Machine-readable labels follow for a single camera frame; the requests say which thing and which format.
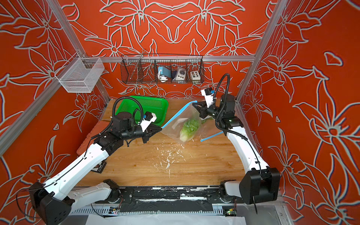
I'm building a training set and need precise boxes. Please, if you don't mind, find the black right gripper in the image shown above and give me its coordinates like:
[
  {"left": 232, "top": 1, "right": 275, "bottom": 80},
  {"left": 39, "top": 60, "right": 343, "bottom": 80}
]
[{"left": 193, "top": 102, "right": 226, "bottom": 121}]

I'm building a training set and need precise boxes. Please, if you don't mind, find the green chinese cabbage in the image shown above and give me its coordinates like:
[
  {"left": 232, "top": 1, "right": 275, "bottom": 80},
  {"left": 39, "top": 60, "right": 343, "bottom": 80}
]
[{"left": 179, "top": 118, "right": 213, "bottom": 143}]

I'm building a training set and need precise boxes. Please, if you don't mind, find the clear zip-top bag blue seal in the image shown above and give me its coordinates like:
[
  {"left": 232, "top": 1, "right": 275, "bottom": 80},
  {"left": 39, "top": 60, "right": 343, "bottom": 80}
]
[{"left": 161, "top": 100, "right": 222, "bottom": 144}]

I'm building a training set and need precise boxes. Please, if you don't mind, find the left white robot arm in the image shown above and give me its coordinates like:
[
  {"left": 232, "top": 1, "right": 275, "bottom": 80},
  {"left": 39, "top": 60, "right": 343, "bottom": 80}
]
[{"left": 29, "top": 112, "right": 162, "bottom": 225}]

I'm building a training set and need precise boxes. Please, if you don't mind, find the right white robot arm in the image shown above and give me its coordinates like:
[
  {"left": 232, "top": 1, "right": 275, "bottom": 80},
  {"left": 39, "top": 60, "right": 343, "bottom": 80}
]
[{"left": 192, "top": 94, "right": 280, "bottom": 204}]

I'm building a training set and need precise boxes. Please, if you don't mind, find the green perforated plastic basket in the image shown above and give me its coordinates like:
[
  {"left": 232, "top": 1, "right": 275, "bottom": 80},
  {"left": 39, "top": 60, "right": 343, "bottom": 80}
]
[{"left": 115, "top": 96, "right": 169, "bottom": 126}]

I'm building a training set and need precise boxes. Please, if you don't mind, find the white button box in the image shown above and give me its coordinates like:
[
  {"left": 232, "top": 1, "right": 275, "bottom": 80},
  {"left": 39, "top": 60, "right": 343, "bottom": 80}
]
[{"left": 190, "top": 70, "right": 201, "bottom": 82}]

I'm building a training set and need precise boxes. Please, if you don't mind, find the white round-dial device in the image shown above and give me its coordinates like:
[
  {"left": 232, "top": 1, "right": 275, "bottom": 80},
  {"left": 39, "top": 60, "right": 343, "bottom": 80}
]
[{"left": 174, "top": 67, "right": 187, "bottom": 81}]

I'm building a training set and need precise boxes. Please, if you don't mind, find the orange plastic tool case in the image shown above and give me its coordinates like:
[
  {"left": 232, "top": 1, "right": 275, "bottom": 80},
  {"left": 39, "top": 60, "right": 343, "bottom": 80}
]
[{"left": 76, "top": 121, "right": 109, "bottom": 156}]

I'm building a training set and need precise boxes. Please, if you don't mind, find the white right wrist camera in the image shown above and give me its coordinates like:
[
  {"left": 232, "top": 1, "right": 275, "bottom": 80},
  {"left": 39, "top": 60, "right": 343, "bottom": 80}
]
[{"left": 201, "top": 87, "right": 215, "bottom": 108}]

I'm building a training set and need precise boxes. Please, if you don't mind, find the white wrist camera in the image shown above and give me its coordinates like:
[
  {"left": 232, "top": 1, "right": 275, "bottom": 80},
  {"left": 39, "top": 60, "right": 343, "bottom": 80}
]
[
  {"left": 140, "top": 112, "right": 157, "bottom": 132},
  {"left": 201, "top": 87, "right": 215, "bottom": 108}
]

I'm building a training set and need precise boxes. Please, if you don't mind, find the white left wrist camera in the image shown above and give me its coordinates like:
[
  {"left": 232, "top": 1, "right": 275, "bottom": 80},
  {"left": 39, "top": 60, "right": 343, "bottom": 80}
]
[{"left": 140, "top": 112, "right": 157, "bottom": 132}]

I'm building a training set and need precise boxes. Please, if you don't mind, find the blue box with white cable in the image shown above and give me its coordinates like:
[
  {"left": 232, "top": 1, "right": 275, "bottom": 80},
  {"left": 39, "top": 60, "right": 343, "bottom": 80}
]
[{"left": 157, "top": 66, "right": 172, "bottom": 83}]

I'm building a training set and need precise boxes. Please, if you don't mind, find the black wire wall basket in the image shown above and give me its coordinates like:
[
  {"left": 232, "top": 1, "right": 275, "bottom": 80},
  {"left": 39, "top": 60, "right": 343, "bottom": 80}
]
[{"left": 120, "top": 53, "right": 205, "bottom": 84}]

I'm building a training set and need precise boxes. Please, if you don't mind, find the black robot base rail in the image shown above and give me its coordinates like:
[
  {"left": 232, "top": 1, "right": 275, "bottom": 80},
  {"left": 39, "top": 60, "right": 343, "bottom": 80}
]
[{"left": 113, "top": 186, "right": 243, "bottom": 215}]

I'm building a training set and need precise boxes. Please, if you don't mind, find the white mesh wall basket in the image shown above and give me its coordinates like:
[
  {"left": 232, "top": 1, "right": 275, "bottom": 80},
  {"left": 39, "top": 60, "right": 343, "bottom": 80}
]
[{"left": 56, "top": 58, "right": 105, "bottom": 93}]

